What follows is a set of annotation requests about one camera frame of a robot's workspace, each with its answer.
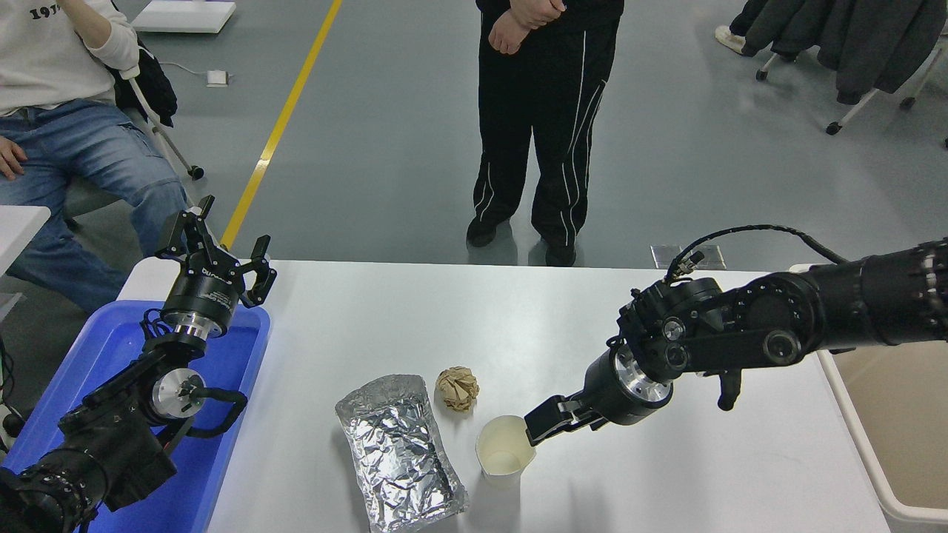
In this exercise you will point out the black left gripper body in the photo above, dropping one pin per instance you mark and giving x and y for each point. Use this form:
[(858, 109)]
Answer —
[(204, 292)]

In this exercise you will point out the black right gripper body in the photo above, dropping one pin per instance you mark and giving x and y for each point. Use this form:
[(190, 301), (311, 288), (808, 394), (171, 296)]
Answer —
[(607, 392)]

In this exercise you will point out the white paper cup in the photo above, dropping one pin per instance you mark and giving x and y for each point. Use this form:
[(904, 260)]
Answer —
[(500, 463)]

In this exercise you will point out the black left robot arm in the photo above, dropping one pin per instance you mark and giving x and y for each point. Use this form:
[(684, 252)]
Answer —
[(111, 444)]

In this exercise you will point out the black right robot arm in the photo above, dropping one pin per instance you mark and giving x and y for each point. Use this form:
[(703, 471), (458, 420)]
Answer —
[(815, 311)]

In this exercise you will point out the person's left forearm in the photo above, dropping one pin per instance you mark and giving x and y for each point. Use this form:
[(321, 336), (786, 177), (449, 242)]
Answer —
[(85, 22)]

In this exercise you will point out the person's right hand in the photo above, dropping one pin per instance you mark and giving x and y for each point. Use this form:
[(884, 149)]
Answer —
[(539, 11), (10, 159)]

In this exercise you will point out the person's left hand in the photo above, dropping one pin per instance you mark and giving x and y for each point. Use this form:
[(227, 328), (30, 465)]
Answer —
[(509, 35)]

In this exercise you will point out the blue plastic tray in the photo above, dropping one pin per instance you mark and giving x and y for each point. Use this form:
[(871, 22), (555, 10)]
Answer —
[(222, 370)]

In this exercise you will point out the white wheeled chair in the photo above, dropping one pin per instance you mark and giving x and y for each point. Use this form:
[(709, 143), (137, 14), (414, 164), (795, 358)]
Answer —
[(852, 115), (167, 144)]

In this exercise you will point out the crumpled tan paper ball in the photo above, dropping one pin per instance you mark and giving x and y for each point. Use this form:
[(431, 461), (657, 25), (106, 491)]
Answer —
[(456, 389)]

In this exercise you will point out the yellow floor tape line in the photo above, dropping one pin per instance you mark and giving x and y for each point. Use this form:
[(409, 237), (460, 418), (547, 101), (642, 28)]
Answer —
[(285, 118)]

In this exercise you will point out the metal floor plate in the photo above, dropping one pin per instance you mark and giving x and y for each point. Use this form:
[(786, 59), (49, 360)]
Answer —
[(712, 259), (663, 257)]

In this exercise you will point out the person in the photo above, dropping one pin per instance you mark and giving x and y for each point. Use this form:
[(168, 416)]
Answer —
[(733, 38), (541, 133), (74, 148)]

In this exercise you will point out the crumpled silver foil tray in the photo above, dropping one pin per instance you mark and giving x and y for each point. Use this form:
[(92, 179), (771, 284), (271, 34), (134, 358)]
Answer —
[(396, 451)]

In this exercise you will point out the black jacket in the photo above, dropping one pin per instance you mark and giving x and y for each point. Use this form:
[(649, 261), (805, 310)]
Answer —
[(152, 89)]

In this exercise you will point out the white power adapter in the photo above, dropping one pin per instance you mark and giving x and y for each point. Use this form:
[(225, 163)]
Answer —
[(218, 78)]

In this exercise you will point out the white side table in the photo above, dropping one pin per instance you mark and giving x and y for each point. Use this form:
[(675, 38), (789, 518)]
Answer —
[(18, 229)]

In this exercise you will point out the white flat floor platform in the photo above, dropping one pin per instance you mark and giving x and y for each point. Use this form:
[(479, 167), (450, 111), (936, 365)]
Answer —
[(185, 15)]

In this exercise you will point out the large pale plastic bin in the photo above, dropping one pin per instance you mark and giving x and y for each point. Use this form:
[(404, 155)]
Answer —
[(903, 414)]

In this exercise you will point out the dark grey coat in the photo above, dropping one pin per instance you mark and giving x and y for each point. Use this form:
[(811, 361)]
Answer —
[(866, 37)]

